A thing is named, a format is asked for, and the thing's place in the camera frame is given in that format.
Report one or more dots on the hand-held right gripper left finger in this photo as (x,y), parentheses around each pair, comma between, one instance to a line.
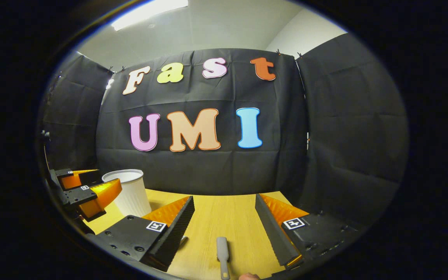
(175,229)

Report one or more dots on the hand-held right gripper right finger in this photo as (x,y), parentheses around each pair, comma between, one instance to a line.
(272,229)

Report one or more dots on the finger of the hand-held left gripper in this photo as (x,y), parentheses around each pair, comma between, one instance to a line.
(101,196)
(74,179)

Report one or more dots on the white ribbed garbage bin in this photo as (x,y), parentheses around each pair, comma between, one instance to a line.
(132,194)

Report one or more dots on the small grey broom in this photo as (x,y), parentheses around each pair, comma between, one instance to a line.
(223,252)

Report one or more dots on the ceiling light panel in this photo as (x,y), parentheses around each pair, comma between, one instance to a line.
(150,13)

